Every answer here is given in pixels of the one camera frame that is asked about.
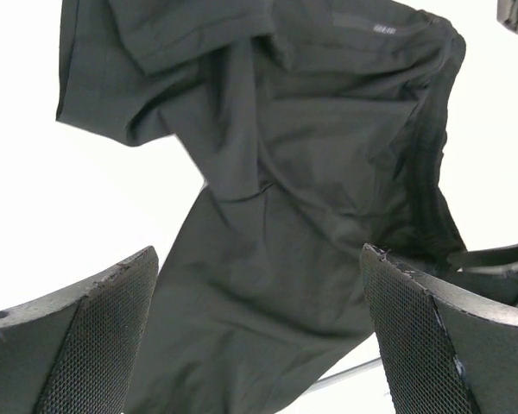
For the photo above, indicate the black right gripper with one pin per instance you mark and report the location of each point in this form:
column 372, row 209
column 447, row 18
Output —
column 490, row 273

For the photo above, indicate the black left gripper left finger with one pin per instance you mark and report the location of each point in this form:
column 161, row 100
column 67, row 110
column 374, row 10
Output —
column 74, row 350

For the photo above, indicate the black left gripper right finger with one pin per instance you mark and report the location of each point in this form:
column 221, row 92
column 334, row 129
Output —
column 444, row 349

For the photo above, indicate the black shorts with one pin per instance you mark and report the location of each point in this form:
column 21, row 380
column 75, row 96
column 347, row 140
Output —
column 318, row 127

